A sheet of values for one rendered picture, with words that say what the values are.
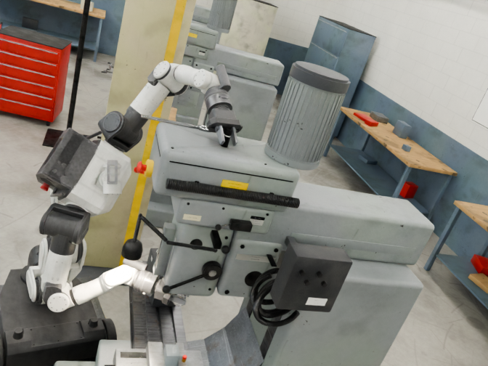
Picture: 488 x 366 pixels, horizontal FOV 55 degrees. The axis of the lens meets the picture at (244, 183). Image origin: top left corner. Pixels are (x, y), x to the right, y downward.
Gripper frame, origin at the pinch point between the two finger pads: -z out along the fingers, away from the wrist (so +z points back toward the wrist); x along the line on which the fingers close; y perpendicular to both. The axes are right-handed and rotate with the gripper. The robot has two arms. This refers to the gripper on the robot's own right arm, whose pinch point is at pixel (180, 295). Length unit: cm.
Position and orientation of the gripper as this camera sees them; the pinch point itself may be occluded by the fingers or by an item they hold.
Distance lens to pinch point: 193.1
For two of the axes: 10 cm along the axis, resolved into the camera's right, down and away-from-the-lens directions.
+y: -2.9, 8.7, 4.0
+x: 1.9, -3.6, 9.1
